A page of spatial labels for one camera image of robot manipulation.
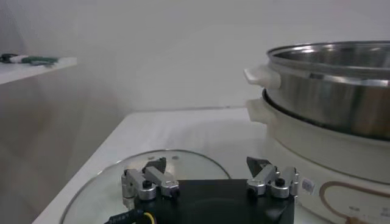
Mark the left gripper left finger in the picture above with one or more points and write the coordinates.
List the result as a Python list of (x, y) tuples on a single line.
[(152, 178)]

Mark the round glass pot lid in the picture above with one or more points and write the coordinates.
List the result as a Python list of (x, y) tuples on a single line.
[(100, 194)]

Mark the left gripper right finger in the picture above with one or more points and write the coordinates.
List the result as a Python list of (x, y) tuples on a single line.
[(268, 179)]

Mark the stainless steel steamer basket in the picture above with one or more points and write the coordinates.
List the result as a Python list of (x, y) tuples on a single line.
[(329, 100)]

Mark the small white case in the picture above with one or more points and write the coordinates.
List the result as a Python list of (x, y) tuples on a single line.
[(19, 59)]

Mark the white electric cooker base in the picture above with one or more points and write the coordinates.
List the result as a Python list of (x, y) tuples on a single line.
[(320, 146)]

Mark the green small tool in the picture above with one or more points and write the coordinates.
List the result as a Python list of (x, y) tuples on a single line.
[(41, 60)]

